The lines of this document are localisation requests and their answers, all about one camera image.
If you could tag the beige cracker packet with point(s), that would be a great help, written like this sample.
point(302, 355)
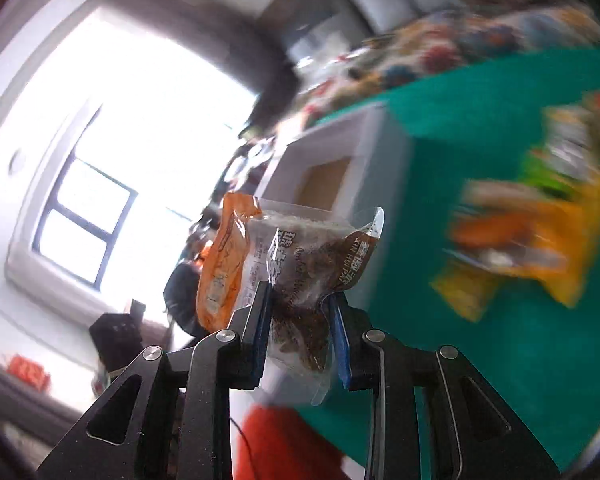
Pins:
point(496, 193)

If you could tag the green velvet cloth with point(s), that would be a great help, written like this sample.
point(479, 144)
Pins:
point(477, 123)

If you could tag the floral bedsheet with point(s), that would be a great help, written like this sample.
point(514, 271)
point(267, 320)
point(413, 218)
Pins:
point(441, 42)

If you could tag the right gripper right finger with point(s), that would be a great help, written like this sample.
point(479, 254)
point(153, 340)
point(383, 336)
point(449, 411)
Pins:
point(434, 401)

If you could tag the clear brown nut snack bag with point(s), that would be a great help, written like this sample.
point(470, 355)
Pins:
point(305, 254)

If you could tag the silver foil snack bag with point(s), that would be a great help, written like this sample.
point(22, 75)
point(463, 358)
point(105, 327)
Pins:
point(569, 152)

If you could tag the green snack packet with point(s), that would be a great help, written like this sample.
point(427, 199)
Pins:
point(536, 173)

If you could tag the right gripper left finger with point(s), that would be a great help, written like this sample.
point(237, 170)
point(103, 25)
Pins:
point(168, 413)

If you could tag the orange snack bag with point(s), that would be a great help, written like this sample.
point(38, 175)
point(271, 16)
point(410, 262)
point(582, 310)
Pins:
point(529, 239)

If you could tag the yellow snack bag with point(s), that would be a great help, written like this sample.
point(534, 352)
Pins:
point(468, 290)

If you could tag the white storage box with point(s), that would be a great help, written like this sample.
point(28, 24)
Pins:
point(350, 164)

